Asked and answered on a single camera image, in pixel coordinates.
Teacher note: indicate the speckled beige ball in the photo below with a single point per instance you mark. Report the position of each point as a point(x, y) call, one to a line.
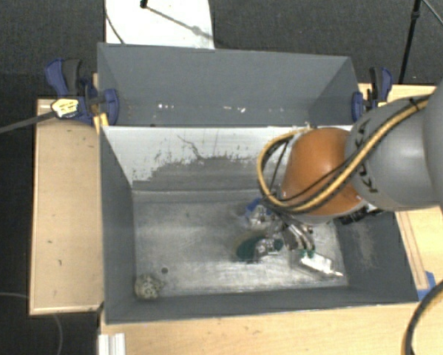
point(146, 286)

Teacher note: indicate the pale wood board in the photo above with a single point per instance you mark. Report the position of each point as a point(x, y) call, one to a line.
point(66, 213)

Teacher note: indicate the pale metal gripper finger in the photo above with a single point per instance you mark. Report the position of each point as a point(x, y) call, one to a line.
point(260, 218)
point(267, 248)

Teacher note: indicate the clear plastic packet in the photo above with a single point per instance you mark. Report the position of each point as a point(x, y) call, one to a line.
point(319, 264)

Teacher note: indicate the grey metal bin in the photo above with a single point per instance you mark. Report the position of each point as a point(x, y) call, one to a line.
point(191, 228)

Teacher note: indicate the dark green round sponge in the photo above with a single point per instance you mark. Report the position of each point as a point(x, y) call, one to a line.
point(245, 250)

